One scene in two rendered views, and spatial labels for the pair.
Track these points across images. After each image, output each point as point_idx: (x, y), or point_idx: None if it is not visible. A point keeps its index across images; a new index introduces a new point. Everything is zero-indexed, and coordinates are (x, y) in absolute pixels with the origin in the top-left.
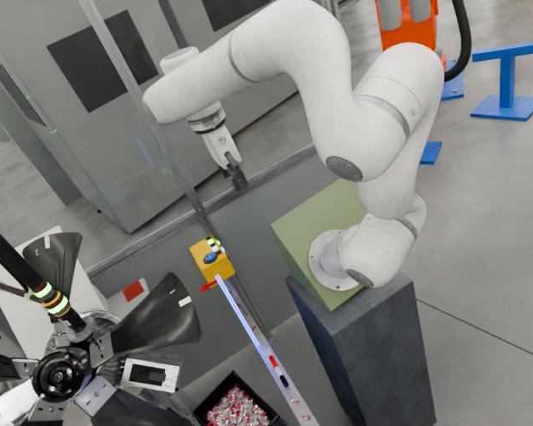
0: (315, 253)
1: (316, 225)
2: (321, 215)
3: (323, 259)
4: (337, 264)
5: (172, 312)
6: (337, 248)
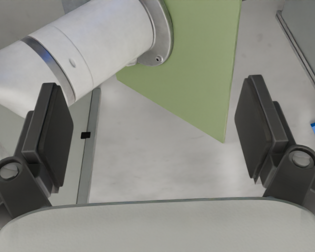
0: (149, 1)
1: (188, 47)
2: (197, 67)
3: (117, 6)
4: (51, 27)
5: None
6: (40, 58)
